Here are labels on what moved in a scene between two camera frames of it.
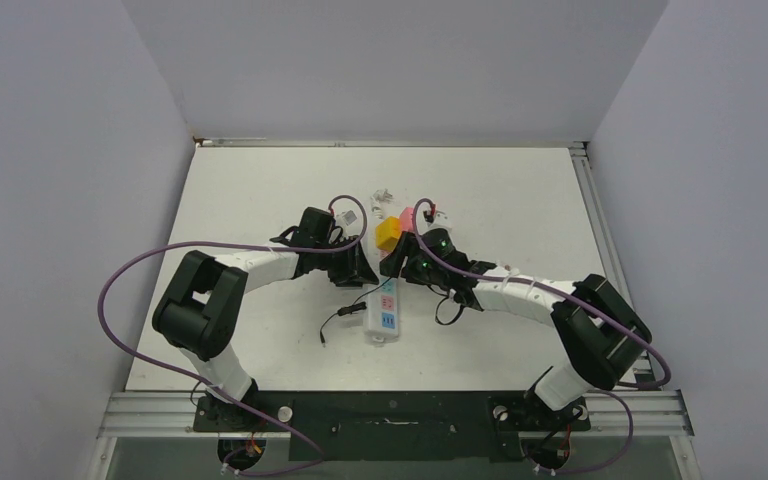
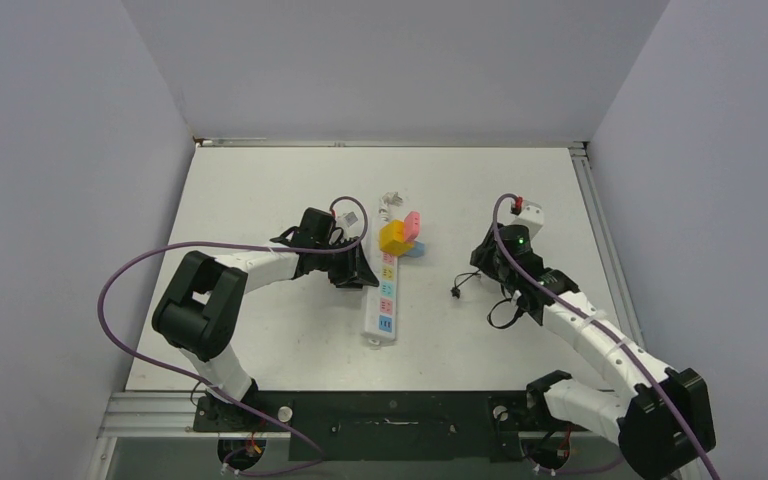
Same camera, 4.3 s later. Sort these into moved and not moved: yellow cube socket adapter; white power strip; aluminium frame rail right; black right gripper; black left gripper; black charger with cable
Moved: black right gripper; black charger with cable
Not moved: black left gripper; aluminium frame rail right; yellow cube socket adapter; white power strip
